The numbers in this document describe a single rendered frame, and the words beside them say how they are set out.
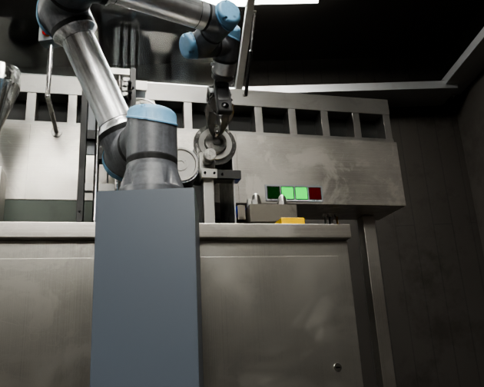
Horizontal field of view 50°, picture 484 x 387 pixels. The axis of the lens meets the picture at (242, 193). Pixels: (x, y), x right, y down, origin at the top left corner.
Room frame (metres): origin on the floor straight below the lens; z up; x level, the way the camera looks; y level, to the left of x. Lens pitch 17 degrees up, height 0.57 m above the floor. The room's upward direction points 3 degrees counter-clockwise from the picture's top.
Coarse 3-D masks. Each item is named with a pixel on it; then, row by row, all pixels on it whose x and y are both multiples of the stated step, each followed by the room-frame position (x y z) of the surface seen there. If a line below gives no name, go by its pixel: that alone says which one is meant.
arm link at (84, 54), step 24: (48, 0) 1.04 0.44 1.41; (48, 24) 1.10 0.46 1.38; (72, 24) 1.08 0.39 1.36; (72, 48) 1.11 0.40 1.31; (96, 48) 1.12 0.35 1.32; (96, 72) 1.12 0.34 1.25; (96, 96) 1.14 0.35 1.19; (120, 96) 1.16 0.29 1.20; (120, 120) 1.15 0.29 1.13; (120, 168) 1.18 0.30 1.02
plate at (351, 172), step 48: (0, 144) 1.75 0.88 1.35; (48, 144) 1.79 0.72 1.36; (192, 144) 1.93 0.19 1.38; (240, 144) 1.98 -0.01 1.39; (288, 144) 2.03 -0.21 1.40; (336, 144) 2.08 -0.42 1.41; (384, 144) 2.14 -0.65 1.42; (48, 192) 1.80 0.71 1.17; (240, 192) 1.98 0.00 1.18; (336, 192) 2.08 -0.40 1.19; (384, 192) 2.13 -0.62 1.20
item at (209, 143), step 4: (208, 136) 1.59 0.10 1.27; (212, 136) 1.60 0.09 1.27; (220, 136) 1.60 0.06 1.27; (208, 140) 1.59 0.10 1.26; (212, 140) 1.60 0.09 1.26; (216, 140) 1.60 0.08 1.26; (220, 140) 1.60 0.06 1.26; (224, 140) 1.61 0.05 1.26; (204, 144) 1.60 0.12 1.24; (208, 144) 1.59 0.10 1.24; (212, 144) 1.60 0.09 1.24; (216, 144) 1.60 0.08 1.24; (220, 144) 1.60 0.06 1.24; (224, 144) 1.61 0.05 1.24; (212, 148) 1.60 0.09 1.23; (216, 148) 1.60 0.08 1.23; (220, 148) 1.60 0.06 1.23; (224, 148) 1.61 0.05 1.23; (216, 152) 1.60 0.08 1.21; (220, 152) 1.61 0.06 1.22
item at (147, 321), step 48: (96, 192) 1.00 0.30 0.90; (144, 192) 1.00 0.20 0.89; (192, 192) 1.00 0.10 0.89; (96, 240) 1.00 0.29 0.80; (144, 240) 1.00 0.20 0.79; (192, 240) 1.00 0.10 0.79; (96, 288) 1.00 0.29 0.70; (144, 288) 1.00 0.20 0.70; (192, 288) 1.00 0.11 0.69; (96, 336) 1.00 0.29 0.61; (144, 336) 1.00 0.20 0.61; (192, 336) 1.00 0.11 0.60; (96, 384) 1.00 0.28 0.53; (144, 384) 1.00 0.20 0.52; (192, 384) 1.00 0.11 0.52
